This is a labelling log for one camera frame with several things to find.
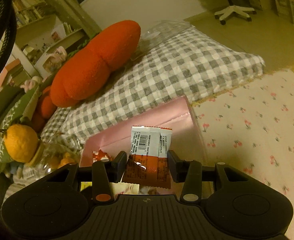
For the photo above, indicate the cherry print tablecloth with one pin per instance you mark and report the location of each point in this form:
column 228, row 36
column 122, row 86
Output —
column 252, row 129

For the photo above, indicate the wooden bookshelf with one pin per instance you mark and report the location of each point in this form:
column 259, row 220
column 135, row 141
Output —
column 42, row 27

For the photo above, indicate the small orange plush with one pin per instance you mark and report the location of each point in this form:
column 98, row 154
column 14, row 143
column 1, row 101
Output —
column 44, row 110

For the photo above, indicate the glass jar with kumquats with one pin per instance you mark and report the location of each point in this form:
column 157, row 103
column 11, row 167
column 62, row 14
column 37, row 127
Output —
column 61, row 147

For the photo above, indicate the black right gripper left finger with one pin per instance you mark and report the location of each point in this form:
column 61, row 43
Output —
column 119, row 166

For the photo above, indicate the red carrot plush pillow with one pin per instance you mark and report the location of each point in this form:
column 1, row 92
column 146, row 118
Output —
column 86, row 72

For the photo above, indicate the green patterned pillow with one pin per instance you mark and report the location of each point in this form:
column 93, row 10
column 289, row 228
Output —
column 21, row 113

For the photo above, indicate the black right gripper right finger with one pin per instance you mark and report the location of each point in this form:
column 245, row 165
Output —
column 176, row 167

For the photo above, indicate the small red candy packet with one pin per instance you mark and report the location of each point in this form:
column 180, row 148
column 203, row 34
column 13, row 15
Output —
column 101, row 156

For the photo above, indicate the grey checkered cushion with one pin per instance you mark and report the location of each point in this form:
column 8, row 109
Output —
column 184, row 63

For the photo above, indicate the large yellow citrus fruit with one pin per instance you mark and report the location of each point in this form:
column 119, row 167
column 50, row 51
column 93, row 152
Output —
column 21, row 142

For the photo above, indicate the pink cardboard box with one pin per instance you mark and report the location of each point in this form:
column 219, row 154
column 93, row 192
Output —
column 177, row 115

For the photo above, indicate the red white snack packet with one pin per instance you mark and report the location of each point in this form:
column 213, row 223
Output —
column 147, row 164

